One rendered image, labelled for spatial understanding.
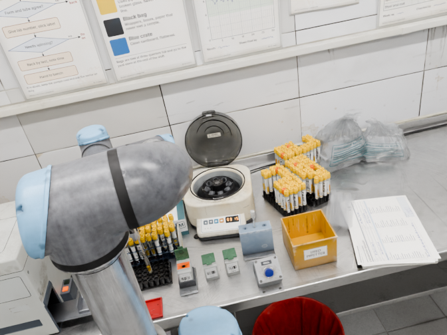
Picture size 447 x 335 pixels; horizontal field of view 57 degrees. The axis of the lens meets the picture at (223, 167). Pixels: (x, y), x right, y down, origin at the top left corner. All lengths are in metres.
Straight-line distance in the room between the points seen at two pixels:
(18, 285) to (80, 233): 0.65
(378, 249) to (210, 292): 0.51
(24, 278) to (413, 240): 1.09
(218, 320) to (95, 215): 0.40
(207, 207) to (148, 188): 0.85
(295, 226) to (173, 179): 0.81
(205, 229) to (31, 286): 0.55
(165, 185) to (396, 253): 0.90
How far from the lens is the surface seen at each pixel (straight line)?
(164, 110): 1.58
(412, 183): 1.62
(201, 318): 0.86
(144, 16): 1.46
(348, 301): 1.98
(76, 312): 1.30
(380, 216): 1.44
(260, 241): 1.29
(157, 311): 1.25
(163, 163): 0.56
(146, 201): 0.54
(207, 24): 1.48
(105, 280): 0.64
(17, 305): 1.26
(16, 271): 1.17
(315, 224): 1.35
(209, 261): 1.24
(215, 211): 1.39
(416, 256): 1.32
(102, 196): 0.54
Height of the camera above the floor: 1.81
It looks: 32 degrees down
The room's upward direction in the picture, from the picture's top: 10 degrees counter-clockwise
